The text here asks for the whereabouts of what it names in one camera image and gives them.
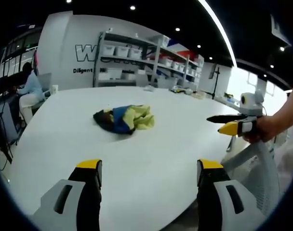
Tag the white hanging ceiling sign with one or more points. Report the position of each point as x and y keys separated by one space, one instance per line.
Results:
x=280 y=29

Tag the black monitor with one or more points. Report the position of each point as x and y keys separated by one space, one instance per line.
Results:
x=6 y=85

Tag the yellow blue black garment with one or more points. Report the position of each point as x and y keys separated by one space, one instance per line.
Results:
x=124 y=119

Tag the long ceiling light strip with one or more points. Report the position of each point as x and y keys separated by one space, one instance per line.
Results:
x=221 y=29

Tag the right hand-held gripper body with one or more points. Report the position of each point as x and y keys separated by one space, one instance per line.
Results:
x=251 y=103

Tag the white cup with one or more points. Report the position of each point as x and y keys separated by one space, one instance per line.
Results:
x=55 y=89

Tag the person's right hand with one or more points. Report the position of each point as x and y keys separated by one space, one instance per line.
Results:
x=264 y=130

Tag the row of white storage bins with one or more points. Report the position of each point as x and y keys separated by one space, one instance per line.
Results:
x=182 y=67

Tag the grey metal storage shelf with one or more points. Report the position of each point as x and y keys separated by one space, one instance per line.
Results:
x=139 y=62

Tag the black tripod stand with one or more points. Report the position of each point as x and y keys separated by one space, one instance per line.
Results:
x=215 y=83

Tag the white mesh office chair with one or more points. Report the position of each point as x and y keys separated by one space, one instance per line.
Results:
x=255 y=173

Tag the grey office chair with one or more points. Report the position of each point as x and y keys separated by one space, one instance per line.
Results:
x=3 y=130

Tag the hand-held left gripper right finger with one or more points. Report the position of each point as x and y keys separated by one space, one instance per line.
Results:
x=216 y=192

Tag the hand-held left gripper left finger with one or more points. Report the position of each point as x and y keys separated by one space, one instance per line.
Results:
x=71 y=192

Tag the white storage bin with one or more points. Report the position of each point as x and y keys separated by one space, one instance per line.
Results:
x=108 y=49
x=135 y=53
x=122 y=51

